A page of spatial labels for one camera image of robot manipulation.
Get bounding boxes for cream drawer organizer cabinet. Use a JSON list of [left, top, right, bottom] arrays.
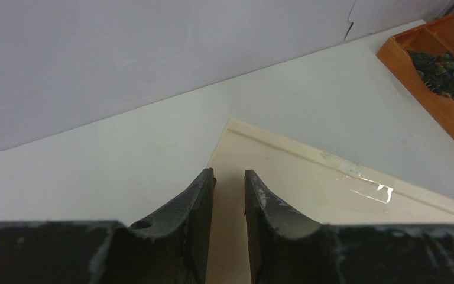
[[206, 119, 454, 283]]

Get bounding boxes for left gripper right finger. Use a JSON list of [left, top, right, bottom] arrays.
[[244, 170, 454, 283]]

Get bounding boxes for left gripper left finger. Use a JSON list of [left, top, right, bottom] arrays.
[[0, 168, 216, 283]]

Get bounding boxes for dark rolled cloth left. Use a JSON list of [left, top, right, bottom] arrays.
[[408, 51, 454, 99]]

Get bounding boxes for orange wooden compartment tray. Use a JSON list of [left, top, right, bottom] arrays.
[[377, 14, 454, 139]]

